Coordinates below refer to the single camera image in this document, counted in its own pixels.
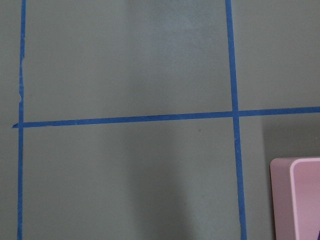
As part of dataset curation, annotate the pink plastic tray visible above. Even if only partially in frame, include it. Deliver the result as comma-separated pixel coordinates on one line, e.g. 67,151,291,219
270,157,320,240

